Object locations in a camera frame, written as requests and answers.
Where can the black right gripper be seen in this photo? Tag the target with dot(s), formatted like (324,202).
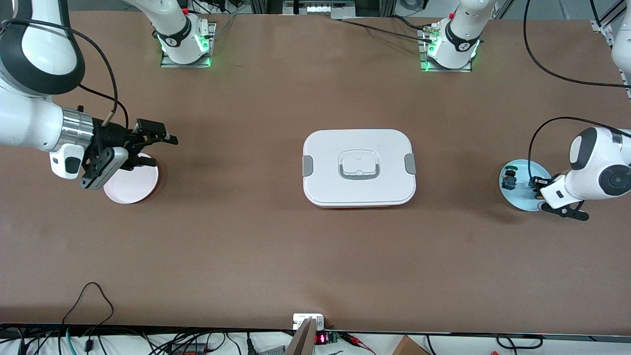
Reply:
(112,134)

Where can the pink round plate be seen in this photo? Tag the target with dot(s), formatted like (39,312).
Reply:
(133,185)

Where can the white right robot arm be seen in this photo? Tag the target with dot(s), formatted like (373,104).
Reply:
(34,118)

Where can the red clip leads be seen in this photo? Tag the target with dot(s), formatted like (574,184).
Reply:
(360,341)

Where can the white lidded lunch box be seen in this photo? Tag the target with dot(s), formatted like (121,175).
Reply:
(359,167)

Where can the red digit display module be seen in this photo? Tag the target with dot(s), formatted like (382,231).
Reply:
(323,338)

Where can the aluminium frame bracket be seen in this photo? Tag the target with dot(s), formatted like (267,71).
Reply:
(604,24)

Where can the brown cardboard box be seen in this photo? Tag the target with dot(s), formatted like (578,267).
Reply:
(409,346)

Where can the blue and black switch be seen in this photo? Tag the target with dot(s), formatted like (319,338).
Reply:
(509,180)

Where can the light blue round plate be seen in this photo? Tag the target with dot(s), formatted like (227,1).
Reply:
(520,195)

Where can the white socket box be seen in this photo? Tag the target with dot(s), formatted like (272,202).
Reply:
(305,319)

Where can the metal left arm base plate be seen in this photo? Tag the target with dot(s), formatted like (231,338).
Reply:
(426,66)

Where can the grey aluminium profile bar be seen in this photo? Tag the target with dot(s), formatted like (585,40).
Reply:
(301,340)

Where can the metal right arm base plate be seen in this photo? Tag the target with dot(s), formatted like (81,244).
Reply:
(167,63)

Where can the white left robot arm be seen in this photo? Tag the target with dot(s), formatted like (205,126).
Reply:
(601,172)

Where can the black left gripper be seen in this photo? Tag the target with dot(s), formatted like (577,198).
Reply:
(534,183)

